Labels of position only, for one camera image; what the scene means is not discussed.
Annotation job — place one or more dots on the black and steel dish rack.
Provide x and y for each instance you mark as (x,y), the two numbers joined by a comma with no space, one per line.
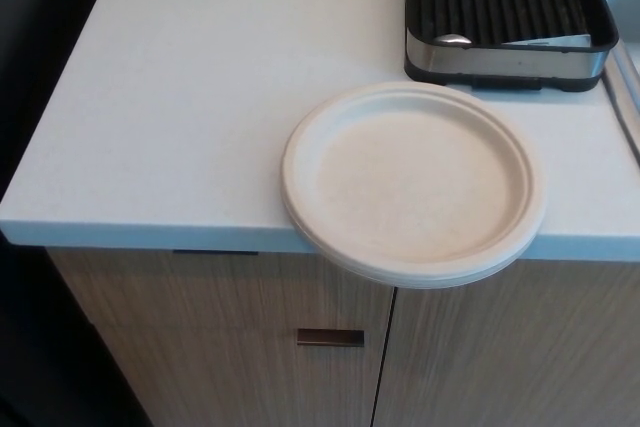
(450,59)

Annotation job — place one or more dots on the wood grain cabinet door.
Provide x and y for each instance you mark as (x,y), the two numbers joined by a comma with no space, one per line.
(500,347)

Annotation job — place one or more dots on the white paper plate stack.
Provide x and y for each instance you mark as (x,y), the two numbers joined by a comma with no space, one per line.
(410,182)

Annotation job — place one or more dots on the wood grain drawer unit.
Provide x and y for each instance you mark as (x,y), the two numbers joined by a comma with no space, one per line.
(200,297)

